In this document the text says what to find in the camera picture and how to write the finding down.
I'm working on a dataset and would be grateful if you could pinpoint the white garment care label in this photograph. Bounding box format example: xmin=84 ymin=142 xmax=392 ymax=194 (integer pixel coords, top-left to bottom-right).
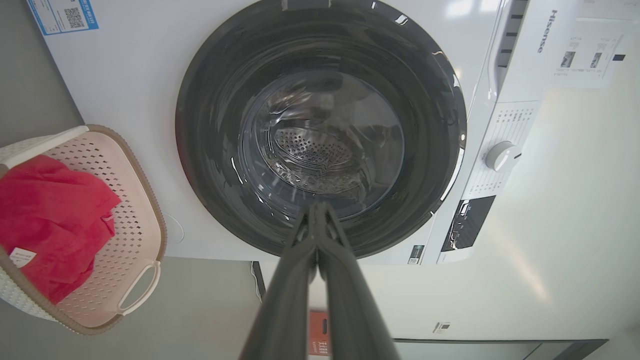
xmin=8 ymin=246 xmax=38 ymax=269

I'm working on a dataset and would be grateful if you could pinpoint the thin white cable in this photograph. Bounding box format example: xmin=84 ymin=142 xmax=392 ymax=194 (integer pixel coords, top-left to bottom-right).
xmin=248 ymin=261 xmax=263 ymax=304

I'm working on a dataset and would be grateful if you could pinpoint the black slanted leg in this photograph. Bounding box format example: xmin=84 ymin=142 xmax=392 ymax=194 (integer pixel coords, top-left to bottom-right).
xmin=252 ymin=260 xmax=267 ymax=300

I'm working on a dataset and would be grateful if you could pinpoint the black washer display panel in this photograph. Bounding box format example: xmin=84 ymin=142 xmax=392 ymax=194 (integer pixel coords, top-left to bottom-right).
xmin=440 ymin=194 xmax=497 ymax=253

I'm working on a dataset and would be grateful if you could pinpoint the pink perforated laundry basket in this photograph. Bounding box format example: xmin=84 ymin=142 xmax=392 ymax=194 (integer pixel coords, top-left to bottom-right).
xmin=0 ymin=123 xmax=169 ymax=336

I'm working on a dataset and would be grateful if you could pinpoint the white printed paper sheet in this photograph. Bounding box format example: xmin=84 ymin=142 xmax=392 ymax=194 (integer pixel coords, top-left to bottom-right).
xmin=552 ymin=17 xmax=634 ymax=91

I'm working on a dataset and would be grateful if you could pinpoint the blue energy label sticker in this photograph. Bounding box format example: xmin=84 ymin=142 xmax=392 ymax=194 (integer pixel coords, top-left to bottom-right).
xmin=25 ymin=0 xmax=100 ymax=36

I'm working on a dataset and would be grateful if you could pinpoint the white Hisense washing machine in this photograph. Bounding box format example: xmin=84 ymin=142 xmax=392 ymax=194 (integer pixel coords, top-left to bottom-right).
xmin=25 ymin=0 xmax=584 ymax=266

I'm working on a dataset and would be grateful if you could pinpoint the white washer control knob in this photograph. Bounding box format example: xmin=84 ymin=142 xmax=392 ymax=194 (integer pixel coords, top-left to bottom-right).
xmin=484 ymin=140 xmax=523 ymax=173

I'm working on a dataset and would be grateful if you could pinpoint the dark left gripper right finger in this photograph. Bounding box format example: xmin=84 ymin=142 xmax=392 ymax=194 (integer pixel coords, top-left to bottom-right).
xmin=314 ymin=201 xmax=402 ymax=360

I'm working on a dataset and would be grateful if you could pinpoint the red garment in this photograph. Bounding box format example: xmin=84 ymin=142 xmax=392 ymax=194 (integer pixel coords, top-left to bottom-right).
xmin=0 ymin=154 xmax=123 ymax=305

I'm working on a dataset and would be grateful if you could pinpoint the dark round washer door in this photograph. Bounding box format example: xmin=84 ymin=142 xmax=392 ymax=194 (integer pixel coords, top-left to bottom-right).
xmin=174 ymin=0 xmax=469 ymax=260

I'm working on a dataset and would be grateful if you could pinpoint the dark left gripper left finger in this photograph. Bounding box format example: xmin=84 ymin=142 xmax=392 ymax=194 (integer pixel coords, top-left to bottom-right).
xmin=238 ymin=202 xmax=320 ymax=360

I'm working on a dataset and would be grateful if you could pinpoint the steel washer drum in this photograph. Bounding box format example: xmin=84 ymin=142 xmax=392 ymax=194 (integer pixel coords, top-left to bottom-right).
xmin=238 ymin=69 xmax=405 ymax=221

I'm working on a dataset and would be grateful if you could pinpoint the orange red box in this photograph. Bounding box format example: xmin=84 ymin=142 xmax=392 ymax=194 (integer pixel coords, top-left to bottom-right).
xmin=308 ymin=310 xmax=331 ymax=357

